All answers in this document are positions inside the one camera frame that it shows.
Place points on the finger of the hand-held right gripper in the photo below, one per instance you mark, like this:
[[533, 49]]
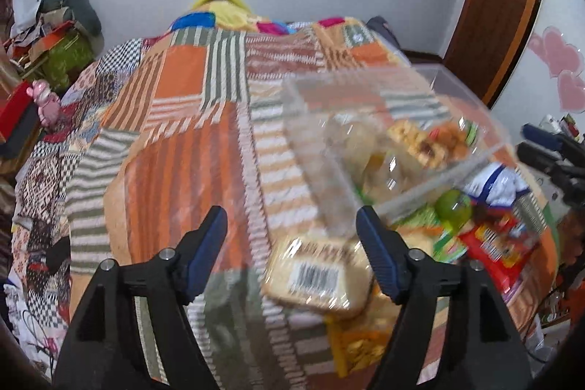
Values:
[[544, 164], [541, 136]]

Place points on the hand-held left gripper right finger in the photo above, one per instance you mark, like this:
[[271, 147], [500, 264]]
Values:
[[379, 255]]

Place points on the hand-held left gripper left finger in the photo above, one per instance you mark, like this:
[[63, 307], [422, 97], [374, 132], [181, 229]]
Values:
[[208, 253]]

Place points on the bread packet with barcode label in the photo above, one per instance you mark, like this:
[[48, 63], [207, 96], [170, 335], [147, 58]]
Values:
[[315, 275]]

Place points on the clear plastic storage container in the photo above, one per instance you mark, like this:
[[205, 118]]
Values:
[[320, 170]]

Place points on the white and blue snack packet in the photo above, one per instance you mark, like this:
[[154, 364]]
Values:
[[496, 184]]

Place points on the green snack packet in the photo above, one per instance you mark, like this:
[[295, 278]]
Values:
[[445, 246]]

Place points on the green apple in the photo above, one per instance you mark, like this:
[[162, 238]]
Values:
[[453, 209]]

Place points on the yellow snack packet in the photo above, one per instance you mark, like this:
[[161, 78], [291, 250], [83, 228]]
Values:
[[356, 342]]

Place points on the red snack packet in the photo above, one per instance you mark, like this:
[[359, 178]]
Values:
[[498, 250]]

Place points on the cookie packet in clear wrap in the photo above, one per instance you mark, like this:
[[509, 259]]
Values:
[[425, 143]]

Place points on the patchwork striped blanket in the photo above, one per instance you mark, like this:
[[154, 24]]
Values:
[[183, 134]]

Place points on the brown wooden door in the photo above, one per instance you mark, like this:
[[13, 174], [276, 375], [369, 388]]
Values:
[[498, 6]]

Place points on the dark cloth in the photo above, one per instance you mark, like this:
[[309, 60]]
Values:
[[384, 31]]

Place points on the pink toy figure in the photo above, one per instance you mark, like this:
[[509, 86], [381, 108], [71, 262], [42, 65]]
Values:
[[45, 102]]

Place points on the blue pillow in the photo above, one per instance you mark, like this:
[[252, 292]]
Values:
[[194, 21]]

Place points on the green patterned box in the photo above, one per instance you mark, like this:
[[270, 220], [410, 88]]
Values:
[[64, 58]]

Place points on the yellow cloth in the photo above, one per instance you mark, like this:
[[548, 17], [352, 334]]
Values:
[[224, 4]]

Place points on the grey bag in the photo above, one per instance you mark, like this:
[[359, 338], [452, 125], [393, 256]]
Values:
[[73, 4]]

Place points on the pink heart wall stickers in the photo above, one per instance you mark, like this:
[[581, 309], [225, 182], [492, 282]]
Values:
[[560, 61]]

